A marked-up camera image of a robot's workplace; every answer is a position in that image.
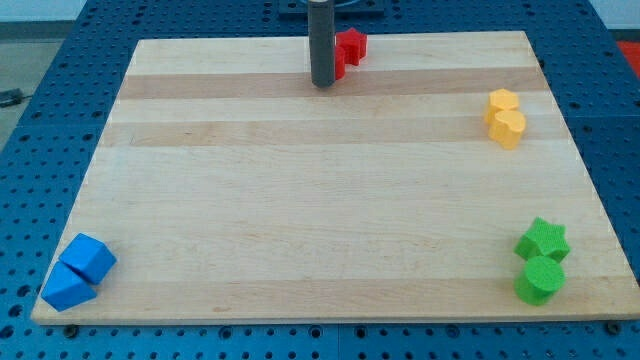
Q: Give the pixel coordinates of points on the green cylinder block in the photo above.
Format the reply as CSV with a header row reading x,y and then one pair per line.
x,y
540,279

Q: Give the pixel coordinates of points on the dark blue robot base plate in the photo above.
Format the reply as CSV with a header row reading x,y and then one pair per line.
x,y
291,9

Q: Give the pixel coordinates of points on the yellow hexagon block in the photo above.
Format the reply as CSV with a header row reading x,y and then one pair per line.
x,y
500,100

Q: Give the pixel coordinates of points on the yellow heart block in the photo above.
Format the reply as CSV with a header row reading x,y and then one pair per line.
x,y
506,127

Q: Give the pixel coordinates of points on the wooden board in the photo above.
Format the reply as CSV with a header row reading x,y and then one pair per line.
x,y
231,190

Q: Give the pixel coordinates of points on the blue cube block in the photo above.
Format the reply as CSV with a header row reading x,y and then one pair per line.
x,y
89,258

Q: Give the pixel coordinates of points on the blue wedge block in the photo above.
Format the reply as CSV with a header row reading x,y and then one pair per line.
x,y
65,289

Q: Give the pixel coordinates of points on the red block behind tool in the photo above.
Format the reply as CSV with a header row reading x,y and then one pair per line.
x,y
339,60

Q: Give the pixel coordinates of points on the black device on floor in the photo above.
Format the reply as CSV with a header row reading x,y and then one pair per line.
x,y
11,97

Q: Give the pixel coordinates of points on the red star block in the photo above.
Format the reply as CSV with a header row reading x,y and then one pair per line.
x,y
354,43

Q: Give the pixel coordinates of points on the green star block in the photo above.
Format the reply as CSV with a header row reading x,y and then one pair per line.
x,y
543,238

